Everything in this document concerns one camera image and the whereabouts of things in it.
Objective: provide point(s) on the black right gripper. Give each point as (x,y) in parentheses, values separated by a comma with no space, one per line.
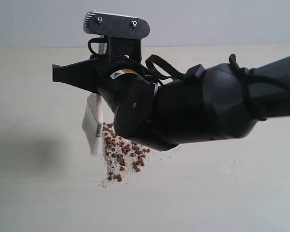
(121,82)

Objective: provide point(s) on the white wooden paint brush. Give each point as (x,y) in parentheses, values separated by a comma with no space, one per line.
(93,122)

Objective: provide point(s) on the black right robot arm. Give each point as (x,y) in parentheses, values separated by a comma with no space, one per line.
(157,106)

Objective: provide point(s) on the pile of white grains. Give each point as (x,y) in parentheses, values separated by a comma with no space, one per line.
(121,156)

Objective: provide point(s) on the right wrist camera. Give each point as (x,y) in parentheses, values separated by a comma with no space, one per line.
(113,25)

